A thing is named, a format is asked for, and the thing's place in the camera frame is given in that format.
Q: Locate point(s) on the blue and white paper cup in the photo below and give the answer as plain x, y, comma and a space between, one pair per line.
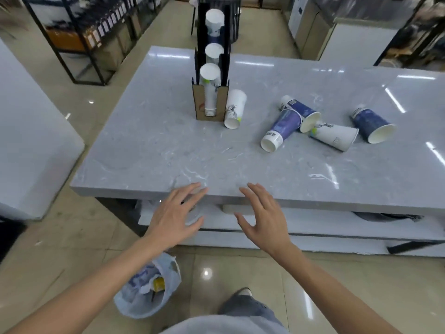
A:
304, 113

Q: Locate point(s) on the dark blue paper cup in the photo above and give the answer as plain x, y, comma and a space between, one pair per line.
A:
372, 125

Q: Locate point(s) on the dark object under table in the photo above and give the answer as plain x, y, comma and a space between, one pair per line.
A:
386, 216

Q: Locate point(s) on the person's left thumb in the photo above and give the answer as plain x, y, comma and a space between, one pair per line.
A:
195, 224

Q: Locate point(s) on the yellow packet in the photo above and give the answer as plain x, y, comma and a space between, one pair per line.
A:
159, 284

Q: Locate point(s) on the person's right hand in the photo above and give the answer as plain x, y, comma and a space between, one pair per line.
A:
267, 226

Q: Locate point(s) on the black metal shelf rack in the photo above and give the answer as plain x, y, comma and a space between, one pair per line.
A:
94, 34

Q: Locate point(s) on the person's shoe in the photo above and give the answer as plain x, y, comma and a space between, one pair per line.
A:
245, 292

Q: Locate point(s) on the person's right forearm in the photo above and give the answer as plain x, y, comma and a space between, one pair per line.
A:
333, 295

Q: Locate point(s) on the stack of white paper cups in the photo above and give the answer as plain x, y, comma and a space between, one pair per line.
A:
209, 90
213, 53
214, 24

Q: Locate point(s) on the person's left forearm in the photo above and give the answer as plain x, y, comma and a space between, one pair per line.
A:
87, 292

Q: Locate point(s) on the translucent plastic bag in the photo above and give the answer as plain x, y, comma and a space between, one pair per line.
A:
139, 299

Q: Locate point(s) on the black cup dispenser rack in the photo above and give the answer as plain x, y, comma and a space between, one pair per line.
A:
198, 100

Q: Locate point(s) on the person's right thumb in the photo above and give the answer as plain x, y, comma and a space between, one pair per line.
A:
244, 222

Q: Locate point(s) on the person's left middle finger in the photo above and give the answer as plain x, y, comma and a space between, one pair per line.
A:
187, 193

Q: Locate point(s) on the person's grey shirt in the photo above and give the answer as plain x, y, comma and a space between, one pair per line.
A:
229, 326

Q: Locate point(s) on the person's right middle finger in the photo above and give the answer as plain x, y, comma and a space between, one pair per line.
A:
259, 193

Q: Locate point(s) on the stainless steel counter cabinet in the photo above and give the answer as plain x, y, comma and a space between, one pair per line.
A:
333, 34

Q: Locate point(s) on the white counter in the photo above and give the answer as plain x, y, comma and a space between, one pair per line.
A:
31, 142

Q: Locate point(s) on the person's left hand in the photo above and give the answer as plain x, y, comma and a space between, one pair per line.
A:
172, 219

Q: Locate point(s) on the person's grey trouser leg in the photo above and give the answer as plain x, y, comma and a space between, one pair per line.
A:
246, 307

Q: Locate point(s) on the black storage shelf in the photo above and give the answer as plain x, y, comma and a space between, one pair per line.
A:
417, 34

